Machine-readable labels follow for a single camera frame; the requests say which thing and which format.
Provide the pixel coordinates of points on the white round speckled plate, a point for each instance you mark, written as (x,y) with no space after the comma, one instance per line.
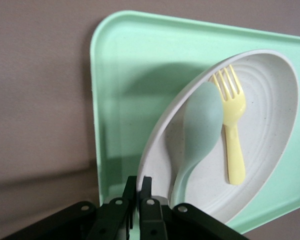
(265,125)

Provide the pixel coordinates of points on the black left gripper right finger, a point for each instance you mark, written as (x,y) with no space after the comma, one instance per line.
(151,220)

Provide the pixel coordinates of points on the light green rectangular tray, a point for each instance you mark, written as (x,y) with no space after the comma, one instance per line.
(140,50)

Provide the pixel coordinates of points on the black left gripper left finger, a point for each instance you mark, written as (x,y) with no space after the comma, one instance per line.
(112,220)

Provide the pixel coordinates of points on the brown table cover sheet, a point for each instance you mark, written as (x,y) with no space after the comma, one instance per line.
(40,75)

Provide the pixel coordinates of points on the yellow plastic fork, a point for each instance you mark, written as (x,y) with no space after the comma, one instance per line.
(233,155)

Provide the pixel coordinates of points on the pale green plastic spoon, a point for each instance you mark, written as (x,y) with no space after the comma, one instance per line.
(202,125)

